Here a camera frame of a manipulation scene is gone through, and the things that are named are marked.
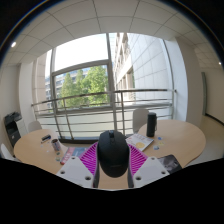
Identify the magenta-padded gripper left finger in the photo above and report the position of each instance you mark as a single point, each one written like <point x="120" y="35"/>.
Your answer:
<point x="78" y="170"/>

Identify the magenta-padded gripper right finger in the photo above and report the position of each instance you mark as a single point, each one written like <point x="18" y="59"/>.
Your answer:
<point x="146" y="168"/>

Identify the black computer mouse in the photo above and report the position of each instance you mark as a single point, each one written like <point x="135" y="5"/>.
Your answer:
<point x="113" y="153"/>

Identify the red cover magazine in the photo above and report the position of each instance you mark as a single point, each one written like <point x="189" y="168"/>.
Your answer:
<point x="74" y="153"/>

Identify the open light magazine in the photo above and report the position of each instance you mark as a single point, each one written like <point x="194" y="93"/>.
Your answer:
<point x="140" y="141"/>

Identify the dark printed drink can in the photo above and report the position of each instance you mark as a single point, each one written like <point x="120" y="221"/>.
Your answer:
<point x="55" y="145"/>

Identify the black cylindrical speaker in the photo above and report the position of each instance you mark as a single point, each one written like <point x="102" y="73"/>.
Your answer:
<point x="151" y="124"/>

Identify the small dark stapler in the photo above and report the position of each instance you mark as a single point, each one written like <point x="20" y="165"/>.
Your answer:
<point x="45" y="137"/>

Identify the white rounded chair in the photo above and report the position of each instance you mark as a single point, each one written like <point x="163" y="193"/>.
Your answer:
<point x="140" y="119"/>
<point x="34" y="126"/>

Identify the black office printer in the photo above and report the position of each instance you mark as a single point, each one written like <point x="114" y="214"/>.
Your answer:
<point x="11" y="128"/>

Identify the metal balcony railing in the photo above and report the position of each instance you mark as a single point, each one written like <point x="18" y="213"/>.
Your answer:
<point x="100" y="94"/>

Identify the grey door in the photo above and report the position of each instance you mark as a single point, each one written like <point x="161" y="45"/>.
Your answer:
<point x="204" y="98"/>

